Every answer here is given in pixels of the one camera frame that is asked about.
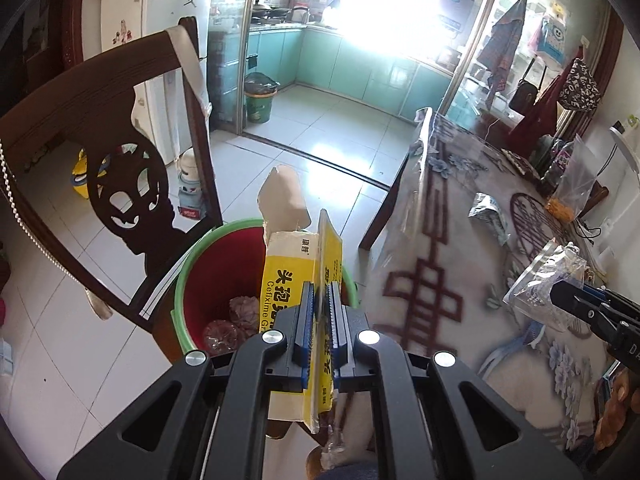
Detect black cable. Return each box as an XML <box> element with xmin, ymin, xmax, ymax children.
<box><xmin>575</xmin><ymin>215</ymin><xmax>603</xmax><ymax>238</ymax></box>

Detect green kitchen waste bin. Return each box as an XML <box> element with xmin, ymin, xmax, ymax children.
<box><xmin>244</xmin><ymin>72</ymin><xmax>278</xmax><ymax>124</ymax></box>

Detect white and blue bottle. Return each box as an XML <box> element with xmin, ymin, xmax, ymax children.
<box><xmin>177</xmin><ymin>150</ymin><xmax>207</xmax><ymax>220</ymax></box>

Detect clear plastic bag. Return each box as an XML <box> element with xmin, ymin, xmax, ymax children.
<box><xmin>502</xmin><ymin>237</ymin><xmax>588</xmax><ymax>331</ymax></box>

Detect crushed clear plastic bottle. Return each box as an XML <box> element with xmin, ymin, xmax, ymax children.
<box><xmin>201</xmin><ymin>319</ymin><xmax>242</xmax><ymax>356</ymax></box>

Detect yellow toy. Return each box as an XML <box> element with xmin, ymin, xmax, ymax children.
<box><xmin>72</xmin><ymin>147</ymin><xmax>111</xmax><ymax>201</ymax></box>

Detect dark snack packet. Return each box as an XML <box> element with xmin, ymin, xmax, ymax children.
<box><xmin>502</xmin><ymin>150</ymin><xmax>543</xmax><ymax>181</ymax></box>

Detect blue hanging cloth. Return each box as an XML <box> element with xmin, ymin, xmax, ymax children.
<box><xmin>477</xmin><ymin>0</ymin><xmax>528</xmax><ymax>106</ymax></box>

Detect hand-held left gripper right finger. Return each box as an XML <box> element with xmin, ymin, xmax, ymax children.
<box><xmin>327</xmin><ymin>280</ymin><xmax>583</xmax><ymax>480</ymax></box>

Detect brown wrapper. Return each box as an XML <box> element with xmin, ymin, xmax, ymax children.
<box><xmin>227</xmin><ymin>296</ymin><xmax>266</xmax><ymax>333</ymax></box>

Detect white bead chain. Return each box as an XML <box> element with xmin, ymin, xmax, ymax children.
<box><xmin>0</xmin><ymin>137</ymin><xmax>91</xmax><ymax>291</ymax></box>

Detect red bin with green rim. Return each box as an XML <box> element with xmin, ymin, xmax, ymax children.
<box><xmin>170</xmin><ymin>217</ymin><xmax>358</xmax><ymax>366</ymax></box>

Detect dark red hanging garment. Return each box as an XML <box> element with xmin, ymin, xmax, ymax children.
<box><xmin>505</xmin><ymin>47</ymin><xmax>583</xmax><ymax>158</ymax></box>

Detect silver crumpled foil bag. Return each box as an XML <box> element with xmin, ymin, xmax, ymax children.
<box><xmin>468</xmin><ymin>192</ymin><xmax>512</xmax><ymax>246</ymax></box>

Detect person's right hand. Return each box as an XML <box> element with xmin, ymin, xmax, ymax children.
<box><xmin>595</xmin><ymin>374</ymin><xmax>635</xmax><ymax>453</ymax></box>

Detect yellow medicine box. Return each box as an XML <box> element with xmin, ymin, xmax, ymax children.
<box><xmin>257</xmin><ymin>165</ymin><xmax>346</xmax><ymax>436</ymax></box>

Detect carved wooden chair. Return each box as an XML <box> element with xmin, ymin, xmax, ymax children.
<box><xmin>0</xmin><ymin>16</ymin><xmax>226</xmax><ymax>341</ymax></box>

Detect teal kitchen cabinets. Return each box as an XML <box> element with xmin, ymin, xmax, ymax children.
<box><xmin>207</xmin><ymin>25</ymin><xmax>453</xmax><ymax>121</ymax></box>

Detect black handbag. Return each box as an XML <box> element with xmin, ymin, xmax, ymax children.
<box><xmin>509</xmin><ymin>57</ymin><xmax>543</xmax><ymax>113</ymax></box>

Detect white desk lamp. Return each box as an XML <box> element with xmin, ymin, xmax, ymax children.
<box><xmin>607</xmin><ymin>125</ymin><xmax>640</xmax><ymax>196</ymax></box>

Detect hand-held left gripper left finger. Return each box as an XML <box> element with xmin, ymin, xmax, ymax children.
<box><xmin>57</xmin><ymin>282</ymin><xmax>317</xmax><ymax>480</ymax></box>

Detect wall water heater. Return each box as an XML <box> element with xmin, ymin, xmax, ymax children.
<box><xmin>439</xmin><ymin>0</ymin><xmax>473</xmax><ymax>33</ymax></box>

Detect clear bag of orange snacks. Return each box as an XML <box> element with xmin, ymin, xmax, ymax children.
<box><xmin>545</xmin><ymin>134</ymin><xmax>601</xmax><ymax>223</ymax></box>

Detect white and blue paper bag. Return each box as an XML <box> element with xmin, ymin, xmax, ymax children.
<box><xmin>537</xmin><ymin>2</ymin><xmax>568</xmax><ymax>63</ymax></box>

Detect black and white patterned bag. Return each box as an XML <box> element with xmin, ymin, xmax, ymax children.
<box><xmin>558</xmin><ymin>57</ymin><xmax>601</xmax><ymax>111</ymax></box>

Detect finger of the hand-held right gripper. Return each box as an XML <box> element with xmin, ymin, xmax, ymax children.
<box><xmin>570</xmin><ymin>295</ymin><xmax>636</xmax><ymax>346</ymax></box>
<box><xmin>550</xmin><ymin>280</ymin><xmax>640</xmax><ymax>311</ymax></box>

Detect white refrigerator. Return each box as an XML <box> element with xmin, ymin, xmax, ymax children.
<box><xmin>82</xmin><ymin>0</ymin><xmax>211</xmax><ymax>166</ymax></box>

